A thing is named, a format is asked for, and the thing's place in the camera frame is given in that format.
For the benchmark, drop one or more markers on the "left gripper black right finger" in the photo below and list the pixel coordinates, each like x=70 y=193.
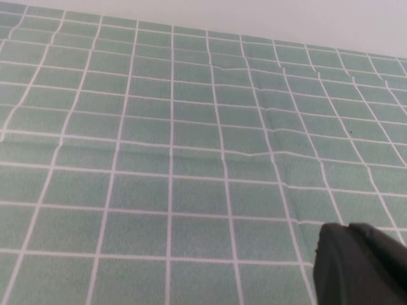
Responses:
x=378 y=241

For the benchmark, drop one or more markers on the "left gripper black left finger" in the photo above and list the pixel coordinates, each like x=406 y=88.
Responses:
x=343 y=273

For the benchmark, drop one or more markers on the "green white checked tablecloth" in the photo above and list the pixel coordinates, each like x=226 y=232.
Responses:
x=165 y=133

